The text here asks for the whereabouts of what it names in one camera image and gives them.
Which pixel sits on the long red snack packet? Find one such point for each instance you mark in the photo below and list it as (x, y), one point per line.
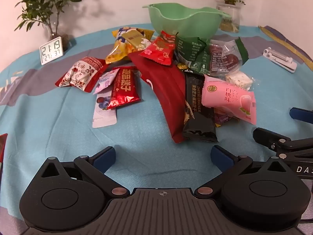
(123, 88)

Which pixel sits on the white digital clock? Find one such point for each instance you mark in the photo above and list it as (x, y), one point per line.
(51, 51)

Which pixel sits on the dark green snack packet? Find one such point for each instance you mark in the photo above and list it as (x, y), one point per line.
(193, 53)

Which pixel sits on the blue grey printed tablecloth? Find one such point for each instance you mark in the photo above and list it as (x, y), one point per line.
(61, 139)

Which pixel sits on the white blueberry snack packet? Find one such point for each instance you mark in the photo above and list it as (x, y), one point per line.
(104, 112)

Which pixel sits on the yellow chip bag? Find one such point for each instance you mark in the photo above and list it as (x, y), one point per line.
(119, 51)

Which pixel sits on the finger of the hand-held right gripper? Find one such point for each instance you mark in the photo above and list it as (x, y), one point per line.
(299, 114)
(266, 137)

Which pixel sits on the white phone stand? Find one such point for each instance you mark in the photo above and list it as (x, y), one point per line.
(281, 60)

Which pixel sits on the small red snack packet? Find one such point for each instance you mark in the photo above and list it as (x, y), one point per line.
(159, 51)

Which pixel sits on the black cracker packet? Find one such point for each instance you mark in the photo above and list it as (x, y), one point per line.
(198, 112)

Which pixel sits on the red glossy packet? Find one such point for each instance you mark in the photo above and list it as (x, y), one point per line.
(3, 149)

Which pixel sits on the green plastic bowl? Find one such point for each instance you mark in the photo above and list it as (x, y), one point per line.
(181, 27)

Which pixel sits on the clear packet of red dates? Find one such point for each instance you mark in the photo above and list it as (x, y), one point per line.
(225, 60)

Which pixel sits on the pink peach snack packet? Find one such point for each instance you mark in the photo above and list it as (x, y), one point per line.
(229, 98)

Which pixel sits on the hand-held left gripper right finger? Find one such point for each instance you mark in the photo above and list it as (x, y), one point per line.
(222, 160)

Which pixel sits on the white nougat candy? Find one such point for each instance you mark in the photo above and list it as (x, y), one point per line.
(240, 79)

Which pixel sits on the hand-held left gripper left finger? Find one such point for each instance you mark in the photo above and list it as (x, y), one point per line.
(106, 158)

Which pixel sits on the leafy plant in glass vase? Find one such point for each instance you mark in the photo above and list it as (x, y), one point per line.
(36, 5)

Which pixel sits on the gold foil candy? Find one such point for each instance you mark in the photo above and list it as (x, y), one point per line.
(182, 66)

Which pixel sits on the large plain red snack packet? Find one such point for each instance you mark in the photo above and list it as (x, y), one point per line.
(166, 90)

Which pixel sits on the purple wrapped candy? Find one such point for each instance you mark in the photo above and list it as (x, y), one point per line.
(223, 118)

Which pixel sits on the olive green snack packet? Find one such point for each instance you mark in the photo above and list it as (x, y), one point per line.
(135, 40)

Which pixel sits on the red white floral snack packet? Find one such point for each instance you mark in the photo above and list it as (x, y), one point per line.
(80, 74)

